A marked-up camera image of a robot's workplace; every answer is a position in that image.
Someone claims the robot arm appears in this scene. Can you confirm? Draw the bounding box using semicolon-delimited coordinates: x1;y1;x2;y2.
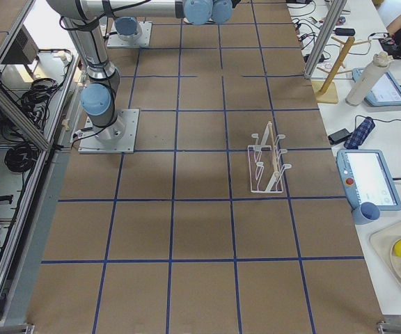
48;1;237;142
114;17;142;41

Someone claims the wooden cup stand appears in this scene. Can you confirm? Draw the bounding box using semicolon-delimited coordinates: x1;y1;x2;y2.
311;36;371;104

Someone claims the black power adapter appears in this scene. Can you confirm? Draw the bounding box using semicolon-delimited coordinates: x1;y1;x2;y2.
328;128;352;145

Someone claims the plaid folded umbrella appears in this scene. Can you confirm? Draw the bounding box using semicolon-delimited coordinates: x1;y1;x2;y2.
343;117;375;150

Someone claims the blue teach pendant near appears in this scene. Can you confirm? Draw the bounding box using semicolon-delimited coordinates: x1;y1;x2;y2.
336;149;401;211

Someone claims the blue teach pendant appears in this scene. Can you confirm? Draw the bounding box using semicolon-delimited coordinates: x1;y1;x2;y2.
336;149;401;211
363;71;401;107

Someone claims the blue teach pendant far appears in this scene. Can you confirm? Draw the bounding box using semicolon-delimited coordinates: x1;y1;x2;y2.
363;71;401;107

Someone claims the white wire cup rack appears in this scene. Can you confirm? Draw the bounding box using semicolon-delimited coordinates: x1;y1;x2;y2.
247;121;292;194

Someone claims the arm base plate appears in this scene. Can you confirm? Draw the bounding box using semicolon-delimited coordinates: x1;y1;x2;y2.
78;109;140;154
107;21;152;49

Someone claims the aluminium frame post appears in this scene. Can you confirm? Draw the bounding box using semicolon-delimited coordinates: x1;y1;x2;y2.
304;0;347;79

